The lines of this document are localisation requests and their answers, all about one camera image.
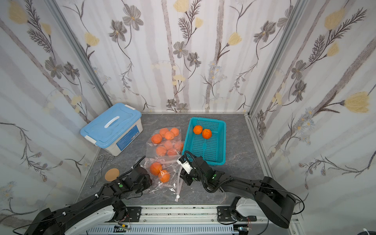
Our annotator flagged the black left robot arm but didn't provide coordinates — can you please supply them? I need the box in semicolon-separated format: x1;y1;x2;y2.
12;156;152;235

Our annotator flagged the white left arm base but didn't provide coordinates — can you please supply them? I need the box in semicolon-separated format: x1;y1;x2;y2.
63;205;142;235

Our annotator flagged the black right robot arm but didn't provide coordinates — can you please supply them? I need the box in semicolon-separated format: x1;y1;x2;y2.
177;151;296;229

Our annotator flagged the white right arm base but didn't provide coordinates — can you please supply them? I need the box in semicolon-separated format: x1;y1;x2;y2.
216;196;265;222

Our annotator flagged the teal plastic basket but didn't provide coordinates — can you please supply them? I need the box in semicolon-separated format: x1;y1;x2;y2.
183;117;226;165

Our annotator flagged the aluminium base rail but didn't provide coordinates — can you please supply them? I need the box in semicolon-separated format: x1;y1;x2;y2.
81;205;302;235

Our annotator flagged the clear zip-top bag front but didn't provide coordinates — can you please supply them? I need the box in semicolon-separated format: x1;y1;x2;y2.
144;155;183;202

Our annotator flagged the blue lid storage box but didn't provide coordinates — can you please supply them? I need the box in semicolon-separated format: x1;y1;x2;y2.
80;103;143;156

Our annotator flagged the clear zip-top bag rear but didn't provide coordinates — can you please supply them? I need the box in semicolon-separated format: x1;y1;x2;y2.
146;126;184;159

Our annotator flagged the clear zip-top bag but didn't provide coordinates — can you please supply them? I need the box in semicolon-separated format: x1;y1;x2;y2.
144;155;183;202
146;126;184;159

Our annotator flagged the orange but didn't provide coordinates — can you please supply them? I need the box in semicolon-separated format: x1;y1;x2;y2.
201;129;212;140
158;170;170;183
149;162;163;176
193;125;203;135

